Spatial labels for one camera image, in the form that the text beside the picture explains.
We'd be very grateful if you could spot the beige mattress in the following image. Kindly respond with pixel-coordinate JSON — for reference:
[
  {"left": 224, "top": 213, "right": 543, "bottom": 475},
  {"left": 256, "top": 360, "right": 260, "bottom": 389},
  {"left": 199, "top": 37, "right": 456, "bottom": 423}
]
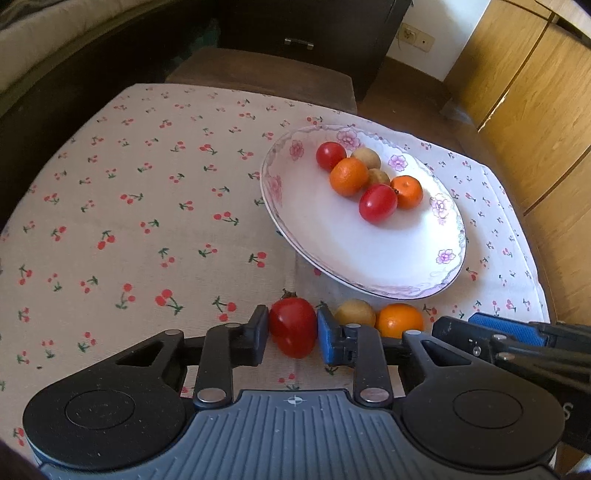
[{"left": 0, "top": 0, "right": 134, "bottom": 93}]

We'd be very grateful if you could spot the clear plastic bag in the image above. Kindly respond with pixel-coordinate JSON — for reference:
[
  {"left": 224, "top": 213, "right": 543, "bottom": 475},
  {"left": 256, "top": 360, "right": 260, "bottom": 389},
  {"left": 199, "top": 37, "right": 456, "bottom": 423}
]
[{"left": 441, "top": 99, "right": 476, "bottom": 125}]

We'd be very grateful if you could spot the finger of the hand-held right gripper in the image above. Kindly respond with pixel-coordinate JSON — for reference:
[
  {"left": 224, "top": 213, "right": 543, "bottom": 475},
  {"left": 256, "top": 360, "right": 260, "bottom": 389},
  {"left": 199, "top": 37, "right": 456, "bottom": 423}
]
[
  {"left": 433, "top": 316, "right": 591, "bottom": 370},
  {"left": 468, "top": 312, "right": 591, "bottom": 347}
]

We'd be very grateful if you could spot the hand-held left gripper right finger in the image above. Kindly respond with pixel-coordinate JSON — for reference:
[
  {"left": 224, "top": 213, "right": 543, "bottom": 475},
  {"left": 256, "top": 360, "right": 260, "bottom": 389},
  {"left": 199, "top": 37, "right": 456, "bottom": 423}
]
[{"left": 317, "top": 307, "right": 490, "bottom": 409}]

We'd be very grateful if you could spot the orange mandarin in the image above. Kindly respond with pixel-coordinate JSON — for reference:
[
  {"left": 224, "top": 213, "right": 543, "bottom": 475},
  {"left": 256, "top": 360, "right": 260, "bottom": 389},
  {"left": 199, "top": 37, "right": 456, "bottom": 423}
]
[
  {"left": 375, "top": 303, "right": 424, "bottom": 340},
  {"left": 329, "top": 158, "right": 370, "bottom": 197},
  {"left": 390, "top": 176, "right": 424, "bottom": 210}
]

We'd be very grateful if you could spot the red cherry tomato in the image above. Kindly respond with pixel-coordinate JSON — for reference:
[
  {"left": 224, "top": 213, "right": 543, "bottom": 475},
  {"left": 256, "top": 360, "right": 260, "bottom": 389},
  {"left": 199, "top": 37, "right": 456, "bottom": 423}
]
[
  {"left": 316, "top": 141, "right": 347, "bottom": 171},
  {"left": 269, "top": 290, "right": 318, "bottom": 360},
  {"left": 359, "top": 184, "right": 399, "bottom": 225}
]

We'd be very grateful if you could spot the dark nightstand drawer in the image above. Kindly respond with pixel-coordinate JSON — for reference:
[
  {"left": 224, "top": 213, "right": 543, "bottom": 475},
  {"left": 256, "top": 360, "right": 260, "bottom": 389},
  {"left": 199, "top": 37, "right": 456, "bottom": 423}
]
[{"left": 222, "top": 0, "right": 393, "bottom": 70}]

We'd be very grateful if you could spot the beige wall outlet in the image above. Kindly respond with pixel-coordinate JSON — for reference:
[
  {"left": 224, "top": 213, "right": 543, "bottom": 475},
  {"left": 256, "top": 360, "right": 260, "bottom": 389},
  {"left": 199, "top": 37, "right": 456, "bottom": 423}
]
[{"left": 399, "top": 23, "right": 435, "bottom": 52}]

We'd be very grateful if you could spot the brown stool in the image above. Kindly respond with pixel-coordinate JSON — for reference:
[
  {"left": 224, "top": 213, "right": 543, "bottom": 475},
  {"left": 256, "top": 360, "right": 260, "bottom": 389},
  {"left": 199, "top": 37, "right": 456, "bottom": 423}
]
[{"left": 165, "top": 46, "right": 358, "bottom": 114}]

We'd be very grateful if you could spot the dark wooden nightstand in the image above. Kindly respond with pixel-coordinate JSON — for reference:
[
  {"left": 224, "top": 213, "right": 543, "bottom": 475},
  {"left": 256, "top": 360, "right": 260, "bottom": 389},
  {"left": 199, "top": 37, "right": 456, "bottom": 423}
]
[{"left": 217, "top": 0, "right": 411, "bottom": 100}]

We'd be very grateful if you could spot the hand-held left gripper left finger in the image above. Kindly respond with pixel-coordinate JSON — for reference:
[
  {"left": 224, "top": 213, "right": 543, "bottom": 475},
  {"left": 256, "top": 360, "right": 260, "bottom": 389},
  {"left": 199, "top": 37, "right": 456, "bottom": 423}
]
[{"left": 92, "top": 305, "right": 269, "bottom": 410}]

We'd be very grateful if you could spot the white floral plate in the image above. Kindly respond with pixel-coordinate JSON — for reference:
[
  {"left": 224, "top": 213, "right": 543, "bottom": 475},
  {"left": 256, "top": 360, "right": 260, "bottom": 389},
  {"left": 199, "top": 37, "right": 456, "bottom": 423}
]
[{"left": 259, "top": 124, "right": 467, "bottom": 300}]

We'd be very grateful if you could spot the wooden wardrobe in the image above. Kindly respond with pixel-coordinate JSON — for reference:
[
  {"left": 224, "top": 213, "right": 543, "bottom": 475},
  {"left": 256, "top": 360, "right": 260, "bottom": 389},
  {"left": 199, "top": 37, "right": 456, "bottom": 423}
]
[{"left": 443, "top": 0, "right": 591, "bottom": 333}]

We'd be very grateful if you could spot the cherry print tablecloth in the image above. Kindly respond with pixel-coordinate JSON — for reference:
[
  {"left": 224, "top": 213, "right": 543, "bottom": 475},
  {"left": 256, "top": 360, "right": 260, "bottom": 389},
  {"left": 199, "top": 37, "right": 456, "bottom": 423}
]
[{"left": 0, "top": 83, "right": 552, "bottom": 462}]

